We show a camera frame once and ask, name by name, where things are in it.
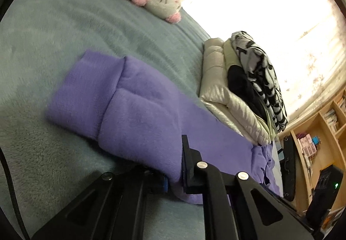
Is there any folded black garment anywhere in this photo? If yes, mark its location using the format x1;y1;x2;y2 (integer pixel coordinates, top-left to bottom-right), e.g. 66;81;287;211
227;65;269;122

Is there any purple fleece sweatshirt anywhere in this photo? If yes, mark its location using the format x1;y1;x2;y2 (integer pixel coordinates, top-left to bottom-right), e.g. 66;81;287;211
45;49;283;204

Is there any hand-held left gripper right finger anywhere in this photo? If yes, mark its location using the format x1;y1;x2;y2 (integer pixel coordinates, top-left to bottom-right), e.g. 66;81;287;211
181;134;317;240

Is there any black cable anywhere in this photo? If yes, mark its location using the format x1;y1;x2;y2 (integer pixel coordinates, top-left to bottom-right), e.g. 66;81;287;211
0;145;31;240

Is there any floral cream curtain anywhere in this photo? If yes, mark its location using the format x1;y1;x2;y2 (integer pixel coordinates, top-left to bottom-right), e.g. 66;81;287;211
181;0;346;123

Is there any black device with green light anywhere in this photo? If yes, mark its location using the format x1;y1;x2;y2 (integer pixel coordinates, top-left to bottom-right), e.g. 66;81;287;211
305;165;343;227

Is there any stack of pink boxes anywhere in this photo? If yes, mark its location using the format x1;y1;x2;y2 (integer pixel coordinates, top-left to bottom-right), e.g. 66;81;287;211
296;133;317;157

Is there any wooden shelf unit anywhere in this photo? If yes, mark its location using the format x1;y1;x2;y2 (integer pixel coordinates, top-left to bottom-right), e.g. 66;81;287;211
278;91;346;231

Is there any black and white patterned garment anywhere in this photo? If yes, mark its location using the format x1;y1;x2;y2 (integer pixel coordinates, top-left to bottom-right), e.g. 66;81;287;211
231;31;288;132

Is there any row of books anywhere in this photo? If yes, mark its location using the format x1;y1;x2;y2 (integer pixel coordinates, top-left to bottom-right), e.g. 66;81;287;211
323;95;346;133

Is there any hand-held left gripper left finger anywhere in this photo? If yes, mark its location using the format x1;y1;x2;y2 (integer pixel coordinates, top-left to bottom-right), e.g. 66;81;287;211
32;165;167;240

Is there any folded cream puffer jacket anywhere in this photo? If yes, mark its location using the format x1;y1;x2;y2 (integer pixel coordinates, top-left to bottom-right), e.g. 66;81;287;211
199;38;273;146

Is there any grey-green fleece blanket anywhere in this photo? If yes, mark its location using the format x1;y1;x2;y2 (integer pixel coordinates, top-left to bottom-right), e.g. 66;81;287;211
0;0;271;240

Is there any black carrying case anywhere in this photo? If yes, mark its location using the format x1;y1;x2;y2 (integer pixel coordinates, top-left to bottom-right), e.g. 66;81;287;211
279;134;301;202

